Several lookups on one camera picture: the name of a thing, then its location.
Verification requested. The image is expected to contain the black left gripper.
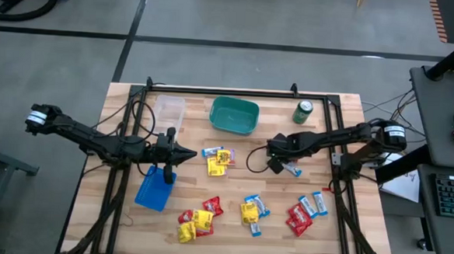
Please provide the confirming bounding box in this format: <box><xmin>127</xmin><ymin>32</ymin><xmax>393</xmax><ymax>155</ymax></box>
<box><xmin>152</xmin><ymin>126</ymin><xmax>200</xmax><ymax>187</ymax></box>

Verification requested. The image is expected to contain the blue silver candy bar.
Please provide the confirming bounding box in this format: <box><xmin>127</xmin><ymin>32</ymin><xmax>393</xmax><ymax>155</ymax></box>
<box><xmin>282</xmin><ymin>162</ymin><xmax>303</xmax><ymax>179</ymax></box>
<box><xmin>297</xmin><ymin>194</ymin><xmax>320</xmax><ymax>220</ymax></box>
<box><xmin>201</xmin><ymin>145</ymin><xmax>225</xmax><ymax>158</ymax></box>
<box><xmin>310</xmin><ymin>190</ymin><xmax>330</xmax><ymax>217</ymax></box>
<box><xmin>249</xmin><ymin>222</ymin><xmax>264</xmax><ymax>238</ymax></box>
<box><xmin>244</xmin><ymin>193</ymin><xmax>271</xmax><ymax>219</ymax></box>

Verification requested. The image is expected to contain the yellow sour candy packet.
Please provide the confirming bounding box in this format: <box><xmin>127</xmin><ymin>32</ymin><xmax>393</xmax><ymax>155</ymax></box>
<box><xmin>176</xmin><ymin>221</ymin><xmax>198</xmax><ymax>245</ymax></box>
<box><xmin>206</xmin><ymin>156</ymin><xmax>229</xmax><ymax>179</ymax></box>
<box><xmin>192</xmin><ymin>208</ymin><xmax>215</xmax><ymax>231</ymax></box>
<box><xmin>215</xmin><ymin>148</ymin><xmax>237</xmax><ymax>167</ymax></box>
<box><xmin>239</xmin><ymin>201</ymin><xmax>261</xmax><ymax>226</ymax></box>

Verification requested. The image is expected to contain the blue plastic basket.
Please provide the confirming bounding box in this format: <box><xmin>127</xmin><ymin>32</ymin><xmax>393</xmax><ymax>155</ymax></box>
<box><xmin>134</xmin><ymin>164</ymin><xmax>178</xmax><ymax>214</ymax></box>

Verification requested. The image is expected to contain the green soda can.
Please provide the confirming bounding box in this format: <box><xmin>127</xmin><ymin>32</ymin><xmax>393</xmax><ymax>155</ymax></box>
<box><xmin>291</xmin><ymin>98</ymin><xmax>315</xmax><ymax>126</ymax></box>

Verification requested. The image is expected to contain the clear plastic container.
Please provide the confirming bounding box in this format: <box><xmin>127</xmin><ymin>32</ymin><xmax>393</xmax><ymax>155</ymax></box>
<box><xmin>149</xmin><ymin>93</ymin><xmax>187</xmax><ymax>141</ymax></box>

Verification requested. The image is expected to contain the teal plastic bin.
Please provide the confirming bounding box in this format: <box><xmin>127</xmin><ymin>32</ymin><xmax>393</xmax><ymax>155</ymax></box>
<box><xmin>207</xmin><ymin>94</ymin><xmax>261</xmax><ymax>137</ymax></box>

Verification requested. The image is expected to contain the black desk support beam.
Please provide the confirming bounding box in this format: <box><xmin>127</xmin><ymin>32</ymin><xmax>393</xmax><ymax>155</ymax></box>
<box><xmin>373</xmin><ymin>141</ymin><xmax>432</xmax><ymax>188</ymax></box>

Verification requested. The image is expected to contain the white paper sheet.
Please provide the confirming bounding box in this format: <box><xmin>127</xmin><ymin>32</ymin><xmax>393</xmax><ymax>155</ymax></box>
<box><xmin>378</xmin><ymin>152</ymin><xmax>422</xmax><ymax>203</ymax></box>

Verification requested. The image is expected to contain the grey desk top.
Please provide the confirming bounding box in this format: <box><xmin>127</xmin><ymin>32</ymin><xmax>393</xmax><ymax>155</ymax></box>
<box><xmin>404</xmin><ymin>64</ymin><xmax>454</xmax><ymax>169</ymax></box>
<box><xmin>413</xmin><ymin>162</ymin><xmax>454</xmax><ymax>254</ymax></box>

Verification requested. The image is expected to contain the dark grey side table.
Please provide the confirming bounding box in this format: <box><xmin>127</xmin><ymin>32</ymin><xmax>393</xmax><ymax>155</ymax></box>
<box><xmin>0</xmin><ymin>130</ymin><xmax>42</xmax><ymax>254</ymax></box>

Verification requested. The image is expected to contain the black diagonal pole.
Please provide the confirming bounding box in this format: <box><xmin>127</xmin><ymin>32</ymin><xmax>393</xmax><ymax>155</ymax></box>
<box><xmin>425</xmin><ymin>27</ymin><xmax>454</xmax><ymax>82</ymax></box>

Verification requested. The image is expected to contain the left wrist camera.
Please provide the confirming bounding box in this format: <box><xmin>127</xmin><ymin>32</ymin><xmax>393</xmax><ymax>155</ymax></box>
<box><xmin>155</xmin><ymin>135</ymin><xmax>169</xmax><ymax>153</ymax></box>

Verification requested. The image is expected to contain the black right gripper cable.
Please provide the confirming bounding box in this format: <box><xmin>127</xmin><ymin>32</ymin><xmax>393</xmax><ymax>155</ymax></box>
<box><xmin>246</xmin><ymin>144</ymin><xmax>274</xmax><ymax>176</ymax></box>

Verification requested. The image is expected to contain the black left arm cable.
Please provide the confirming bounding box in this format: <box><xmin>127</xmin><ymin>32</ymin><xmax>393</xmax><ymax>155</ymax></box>
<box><xmin>128</xmin><ymin>99</ymin><xmax>163</xmax><ymax>179</ymax></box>

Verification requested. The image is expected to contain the black aluminium table frame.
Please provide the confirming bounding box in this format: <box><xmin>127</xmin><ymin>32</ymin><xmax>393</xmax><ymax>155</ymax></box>
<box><xmin>54</xmin><ymin>71</ymin><xmax>403</xmax><ymax>254</ymax></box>

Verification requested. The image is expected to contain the floor cable bundle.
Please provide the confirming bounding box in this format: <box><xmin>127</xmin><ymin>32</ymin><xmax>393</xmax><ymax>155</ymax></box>
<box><xmin>359</xmin><ymin>85</ymin><xmax>429</xmax><ymax>139</ymax></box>

